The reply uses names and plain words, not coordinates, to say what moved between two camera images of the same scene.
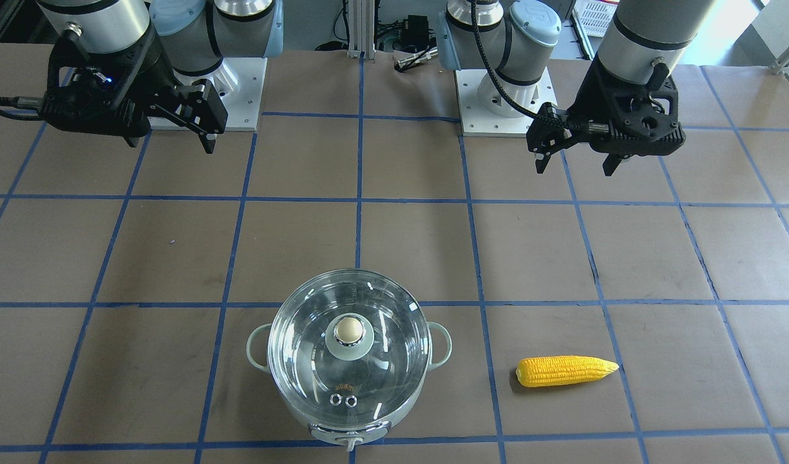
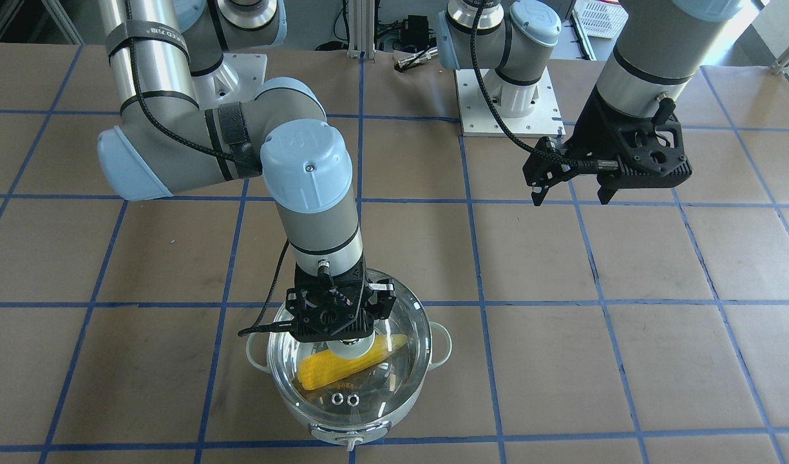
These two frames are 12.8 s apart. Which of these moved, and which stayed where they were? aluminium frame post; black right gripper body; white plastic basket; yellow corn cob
Moved: black right gripper body; yellow corn cob
Stayed: white plastic basket; aluminium frame post
